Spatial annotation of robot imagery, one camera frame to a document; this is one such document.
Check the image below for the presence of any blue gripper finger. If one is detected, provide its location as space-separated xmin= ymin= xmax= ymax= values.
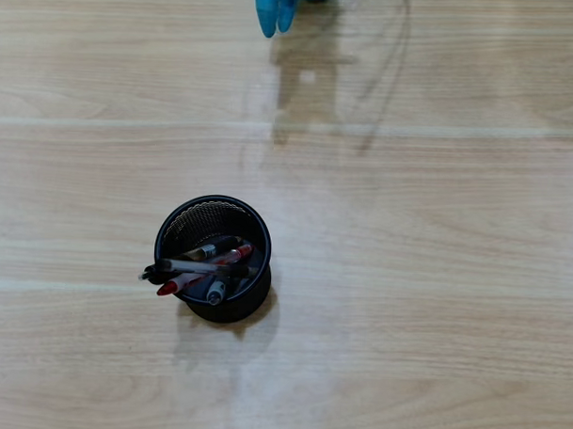
xmin=276 ymin=0 xmax=298 ymax=35
xmin=253 ymin=0 xmax=279 ymax=40

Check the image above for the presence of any black grip silver tip pen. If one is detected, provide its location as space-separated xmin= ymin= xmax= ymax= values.
xmin=137 ymin=232 xmax=244 ymax=287

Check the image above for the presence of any clear gel pen black grip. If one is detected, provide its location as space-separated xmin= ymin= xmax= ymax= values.
xmin=152 ymin=258 xmax=262 ymax=281

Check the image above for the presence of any grey grip clear pen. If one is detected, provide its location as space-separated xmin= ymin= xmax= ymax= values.
xmin=205 ymin=275 xmax=250 ymax=309

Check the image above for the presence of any red pen white grip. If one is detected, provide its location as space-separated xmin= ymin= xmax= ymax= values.
xmin=155 ymin=240 xmax=254 ymax=300

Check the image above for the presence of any black mesh pen holder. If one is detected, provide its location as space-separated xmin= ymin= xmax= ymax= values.
xmin=151 ymin=193 xmax=275 ymax=326

